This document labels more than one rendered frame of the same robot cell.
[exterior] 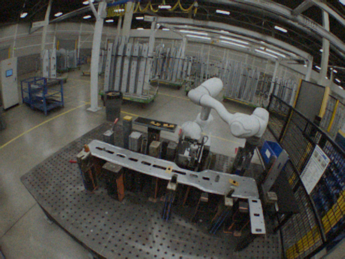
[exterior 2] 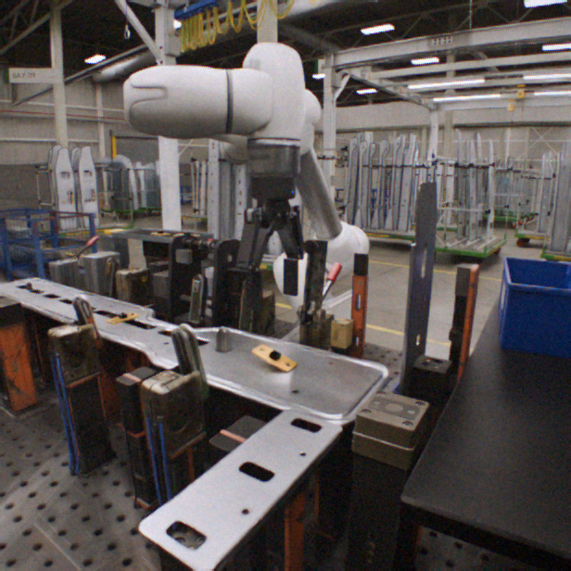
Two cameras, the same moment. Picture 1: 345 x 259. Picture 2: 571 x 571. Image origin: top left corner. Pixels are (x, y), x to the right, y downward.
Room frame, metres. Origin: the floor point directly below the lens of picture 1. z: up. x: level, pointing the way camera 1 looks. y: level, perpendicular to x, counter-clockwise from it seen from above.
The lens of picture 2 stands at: (0.15, -0.78, 1.34)
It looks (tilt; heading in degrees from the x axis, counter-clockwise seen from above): 15 degrees down; 23
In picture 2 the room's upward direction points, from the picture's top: straight up
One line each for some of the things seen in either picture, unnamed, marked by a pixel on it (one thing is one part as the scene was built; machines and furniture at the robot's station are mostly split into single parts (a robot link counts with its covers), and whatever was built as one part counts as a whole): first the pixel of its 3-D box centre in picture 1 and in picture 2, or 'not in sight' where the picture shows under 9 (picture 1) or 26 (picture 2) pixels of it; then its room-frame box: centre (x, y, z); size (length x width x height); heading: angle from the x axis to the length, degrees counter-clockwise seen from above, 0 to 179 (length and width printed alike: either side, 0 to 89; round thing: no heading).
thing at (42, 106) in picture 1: (45, 94); (49, 249); (3.70, 4.21, 0.47); 1.20 x 0.80 x 0.95; 77
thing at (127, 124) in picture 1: (127, 140); (120, 291); (1.29, 0.41, 0.92); 0.08 x 0.08 x 0.44; 80
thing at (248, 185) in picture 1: (166, 170); (116, 319); (0.87, 0.00, 1.00); 1.38 x 0.22 x 0.02; 80
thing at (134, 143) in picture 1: (135, 155); (107, 313); (1.10, 0.28, 0.90); 0.13 x 0.10 x 0.41; 170
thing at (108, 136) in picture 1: (109, 150); (69, 308); (1.14, 0.53, 0.88); 0.11 x 0.10 x 0.36; 170
